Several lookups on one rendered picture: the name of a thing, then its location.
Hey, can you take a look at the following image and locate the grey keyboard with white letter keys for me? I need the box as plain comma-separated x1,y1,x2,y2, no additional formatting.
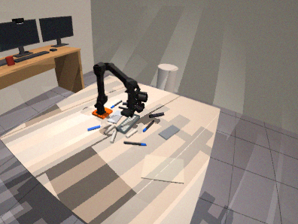
116,114,140,134

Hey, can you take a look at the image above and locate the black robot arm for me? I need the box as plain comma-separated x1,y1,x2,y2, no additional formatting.
93,62,148,116

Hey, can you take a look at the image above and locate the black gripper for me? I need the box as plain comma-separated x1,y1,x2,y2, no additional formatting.
120,99,142,118

